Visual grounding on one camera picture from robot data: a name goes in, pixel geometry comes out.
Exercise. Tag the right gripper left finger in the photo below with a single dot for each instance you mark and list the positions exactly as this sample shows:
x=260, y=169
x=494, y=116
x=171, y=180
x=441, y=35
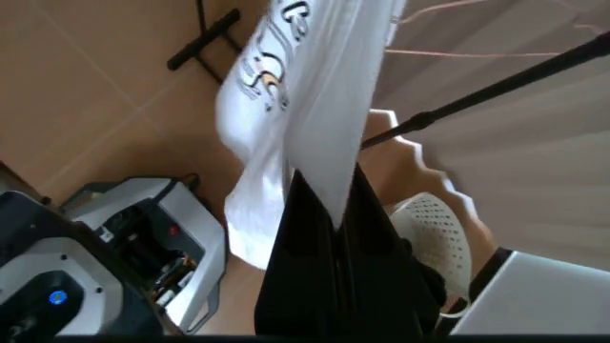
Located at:
x=300, y=267

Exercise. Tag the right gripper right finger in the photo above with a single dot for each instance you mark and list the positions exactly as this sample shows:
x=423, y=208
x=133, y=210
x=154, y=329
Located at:
x=376, y=276

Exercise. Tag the white printed t-shirt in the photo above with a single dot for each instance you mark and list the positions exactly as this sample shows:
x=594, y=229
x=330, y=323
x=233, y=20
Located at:
x=329, y=95

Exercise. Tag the pink clothes hanger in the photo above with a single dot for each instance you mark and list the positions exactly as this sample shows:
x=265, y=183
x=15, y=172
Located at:
x=443, y=10

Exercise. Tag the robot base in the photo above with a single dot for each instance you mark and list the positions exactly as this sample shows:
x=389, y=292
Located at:
x=95, y=267

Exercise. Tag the white laundry basket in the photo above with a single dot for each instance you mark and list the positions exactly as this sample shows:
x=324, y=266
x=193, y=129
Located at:
x=438, y=238

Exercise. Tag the black clothes rack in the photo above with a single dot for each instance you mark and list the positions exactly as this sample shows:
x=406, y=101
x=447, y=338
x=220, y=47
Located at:
x=500, y=86

